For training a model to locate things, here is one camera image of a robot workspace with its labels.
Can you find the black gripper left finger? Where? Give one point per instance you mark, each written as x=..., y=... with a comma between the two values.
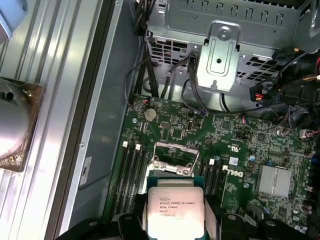
x=130, y=225

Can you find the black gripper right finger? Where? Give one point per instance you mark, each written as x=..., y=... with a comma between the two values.
x=232, y=225

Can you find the CPU with silver top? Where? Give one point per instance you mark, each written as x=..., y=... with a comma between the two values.
x=175, y=212

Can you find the metal socket cover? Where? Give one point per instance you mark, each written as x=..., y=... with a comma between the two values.
x=175, y=147

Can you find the black RAM slot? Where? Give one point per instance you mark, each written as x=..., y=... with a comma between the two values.
x=203, y=175
x=140, y=175
x=223, y=185
x=134, y=178
x=217, y=181
x=127, y=178
x=120, y=178
x=210, y=178

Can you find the CPU socket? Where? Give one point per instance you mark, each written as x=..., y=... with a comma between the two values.
x=171, y=173

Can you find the silver chipset heatsink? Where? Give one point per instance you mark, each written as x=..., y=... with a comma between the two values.
x=273, y=181

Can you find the grey case label sticker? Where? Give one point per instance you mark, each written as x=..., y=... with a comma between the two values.
x=85, y=172

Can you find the green motherboard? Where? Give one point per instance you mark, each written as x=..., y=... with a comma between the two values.
x=225, y=140

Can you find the round coin cell battery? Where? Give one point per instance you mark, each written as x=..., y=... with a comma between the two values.
x=150, y=115

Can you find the black PC case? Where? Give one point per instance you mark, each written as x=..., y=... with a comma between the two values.
x=105, y=75

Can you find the silver drive cage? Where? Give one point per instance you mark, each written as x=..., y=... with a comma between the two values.
x=260, y=35

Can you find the brown square base plate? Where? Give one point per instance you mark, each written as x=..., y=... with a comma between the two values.
x=37, y=105

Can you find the silver metal bracket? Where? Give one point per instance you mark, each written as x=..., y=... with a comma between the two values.
x=217, y=62

